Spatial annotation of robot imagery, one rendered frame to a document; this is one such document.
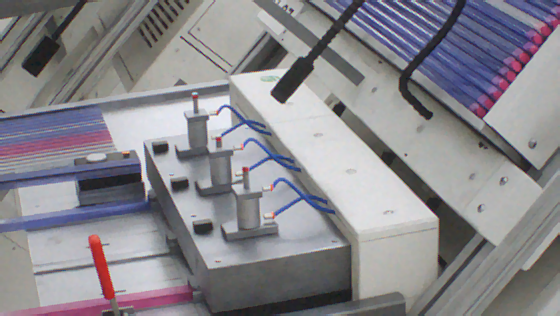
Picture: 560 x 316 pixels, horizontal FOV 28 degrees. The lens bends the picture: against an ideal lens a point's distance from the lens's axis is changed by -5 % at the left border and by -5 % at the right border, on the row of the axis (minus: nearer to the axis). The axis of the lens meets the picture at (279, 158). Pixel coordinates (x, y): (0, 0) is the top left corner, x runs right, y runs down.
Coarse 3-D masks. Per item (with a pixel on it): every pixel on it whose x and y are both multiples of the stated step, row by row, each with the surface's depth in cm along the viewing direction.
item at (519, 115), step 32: (288, 0) 162; (320, 0) 145; (352, 32) 137; (544, 64) 99; (448, 96) 109; (512, 96) 100; (544, 96) 100; (480, 128) 102; (512, 128) 100; (544, 128) 101; (512, 160) 105; (544, 160) 102
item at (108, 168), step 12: (60, 168) 114; (72, 168) 114; (84, 168) 114; (96, 168) 114; (108, 168) 114; (120, 168) 115; (132, 168) 115; (0, 180) 111; (12, 180) 112; (24, 180) 112; (36, 180) 113; (48, 180) 113; (60, 180) 113; (72, 180) 114
